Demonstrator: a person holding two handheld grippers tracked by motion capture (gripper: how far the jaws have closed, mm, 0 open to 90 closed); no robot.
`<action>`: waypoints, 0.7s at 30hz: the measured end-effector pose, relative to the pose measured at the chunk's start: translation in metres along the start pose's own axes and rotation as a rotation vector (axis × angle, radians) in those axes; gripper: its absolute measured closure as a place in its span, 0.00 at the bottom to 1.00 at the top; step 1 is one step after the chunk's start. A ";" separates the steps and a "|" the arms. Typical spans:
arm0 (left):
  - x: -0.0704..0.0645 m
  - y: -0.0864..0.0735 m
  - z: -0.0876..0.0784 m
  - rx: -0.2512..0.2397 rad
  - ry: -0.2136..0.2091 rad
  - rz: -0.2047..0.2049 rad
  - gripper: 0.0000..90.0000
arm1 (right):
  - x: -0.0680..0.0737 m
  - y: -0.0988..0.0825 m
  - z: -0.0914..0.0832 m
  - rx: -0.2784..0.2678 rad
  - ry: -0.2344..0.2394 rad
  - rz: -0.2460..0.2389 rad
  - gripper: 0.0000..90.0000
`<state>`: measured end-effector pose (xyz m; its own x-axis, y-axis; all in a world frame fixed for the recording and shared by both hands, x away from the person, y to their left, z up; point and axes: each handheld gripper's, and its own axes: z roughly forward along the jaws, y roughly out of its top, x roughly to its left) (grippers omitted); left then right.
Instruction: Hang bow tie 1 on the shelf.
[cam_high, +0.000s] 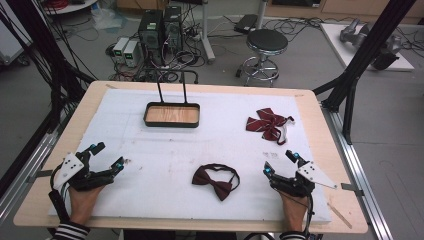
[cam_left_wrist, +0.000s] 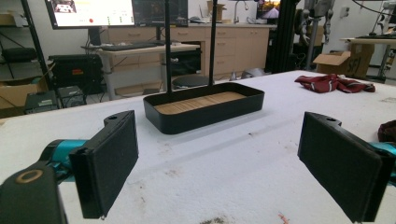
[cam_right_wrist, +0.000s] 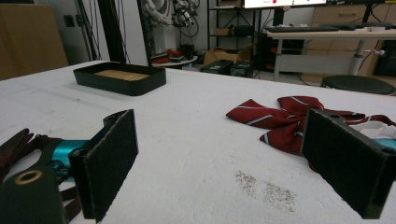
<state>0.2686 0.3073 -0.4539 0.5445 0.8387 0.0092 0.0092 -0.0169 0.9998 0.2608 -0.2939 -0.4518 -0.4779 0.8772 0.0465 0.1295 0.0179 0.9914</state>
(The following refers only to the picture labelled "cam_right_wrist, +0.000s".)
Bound open cardboard box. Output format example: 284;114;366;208
203;43;258;65

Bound wooden cabinet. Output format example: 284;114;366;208
311;4;396;60

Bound red striped bow tie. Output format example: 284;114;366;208
225;95;396;157

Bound brown cardboard board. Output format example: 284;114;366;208
0;3;69;81

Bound black tray with wooden bottom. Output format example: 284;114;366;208
73;61;167;97

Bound dark maroon bow tie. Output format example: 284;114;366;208
0;128;82;222

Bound black device with cables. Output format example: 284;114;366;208
171;0;200;38

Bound round white table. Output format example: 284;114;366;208
151;55;199;68

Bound black metal rig frame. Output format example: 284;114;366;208
97;0;155;66

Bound black metal shelf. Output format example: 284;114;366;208
206;0;264;63

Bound black keyboard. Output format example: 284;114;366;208
264;25;340;34

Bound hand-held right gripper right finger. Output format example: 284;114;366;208
301;107;396;220

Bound black round stool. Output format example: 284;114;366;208
321;74;396;96

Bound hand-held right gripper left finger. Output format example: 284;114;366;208
68;108;139;223

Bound red items on round table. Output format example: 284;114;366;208
153;48;185;64

